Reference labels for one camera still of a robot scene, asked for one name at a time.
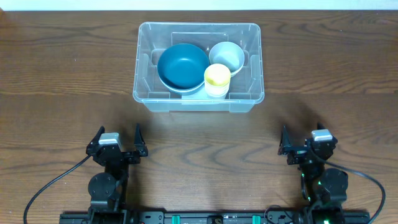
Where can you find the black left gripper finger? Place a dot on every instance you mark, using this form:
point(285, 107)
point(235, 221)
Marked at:
point(93, 147)
point(139, 143)

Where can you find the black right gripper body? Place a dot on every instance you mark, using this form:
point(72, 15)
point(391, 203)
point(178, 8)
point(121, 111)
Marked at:
point(298, 151)

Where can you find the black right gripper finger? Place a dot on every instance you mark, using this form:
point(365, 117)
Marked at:
point(320, 126)
point(285, 145)

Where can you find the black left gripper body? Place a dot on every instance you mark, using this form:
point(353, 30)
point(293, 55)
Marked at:
point(123, 155)

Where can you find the cream bowl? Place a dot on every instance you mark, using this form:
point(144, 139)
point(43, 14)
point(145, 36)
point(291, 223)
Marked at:
point(169, 87)

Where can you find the blue bowl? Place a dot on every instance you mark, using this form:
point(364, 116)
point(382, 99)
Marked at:
point(186, 92)
point(182, 66)

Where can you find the pink cup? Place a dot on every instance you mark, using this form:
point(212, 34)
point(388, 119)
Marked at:
point(215, 91)

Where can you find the yellow cup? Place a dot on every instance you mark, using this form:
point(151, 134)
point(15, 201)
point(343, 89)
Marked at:
point(224, 87)
point(217, 75)

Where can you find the grey small bowl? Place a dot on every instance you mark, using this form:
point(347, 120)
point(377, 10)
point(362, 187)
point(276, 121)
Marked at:
point(228, 54)

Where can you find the light blue cup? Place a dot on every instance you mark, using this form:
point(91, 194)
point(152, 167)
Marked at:
point(216, 94)

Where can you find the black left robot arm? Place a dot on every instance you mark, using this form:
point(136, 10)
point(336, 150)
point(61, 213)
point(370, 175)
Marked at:
point(108, 189)

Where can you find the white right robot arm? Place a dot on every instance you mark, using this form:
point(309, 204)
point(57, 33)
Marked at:
point(325, 189)

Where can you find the clear plastic storage bin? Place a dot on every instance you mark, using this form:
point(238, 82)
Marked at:
point(153, 38)

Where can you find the white label in bin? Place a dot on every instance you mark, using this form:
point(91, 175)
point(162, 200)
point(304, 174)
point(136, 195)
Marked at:
point(199, 95)

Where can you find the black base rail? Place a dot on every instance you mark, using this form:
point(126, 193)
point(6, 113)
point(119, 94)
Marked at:
point(158, 217)

